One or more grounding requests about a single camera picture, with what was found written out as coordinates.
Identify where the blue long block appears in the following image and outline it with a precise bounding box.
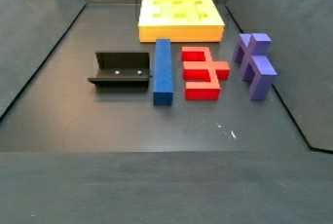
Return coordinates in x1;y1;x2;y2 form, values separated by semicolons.
153;39;172;106

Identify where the yellow board with slots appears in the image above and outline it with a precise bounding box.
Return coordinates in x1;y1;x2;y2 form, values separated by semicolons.
137;0;224;43

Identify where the black angle bracket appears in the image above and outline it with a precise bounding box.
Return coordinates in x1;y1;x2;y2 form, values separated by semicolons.
88;52;149;85

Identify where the red cross-shaped block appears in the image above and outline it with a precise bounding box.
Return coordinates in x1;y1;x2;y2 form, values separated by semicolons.
180;47;230;100

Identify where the purple cross-shaped block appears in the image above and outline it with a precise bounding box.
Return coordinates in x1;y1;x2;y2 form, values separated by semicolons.
232;33;276;100

